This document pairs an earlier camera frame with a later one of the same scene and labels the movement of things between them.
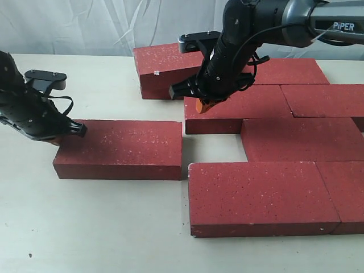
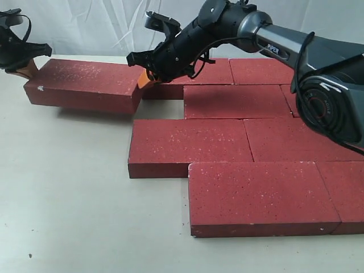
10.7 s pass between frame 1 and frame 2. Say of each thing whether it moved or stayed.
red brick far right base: stayed
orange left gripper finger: moved
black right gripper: moved
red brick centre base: stayed
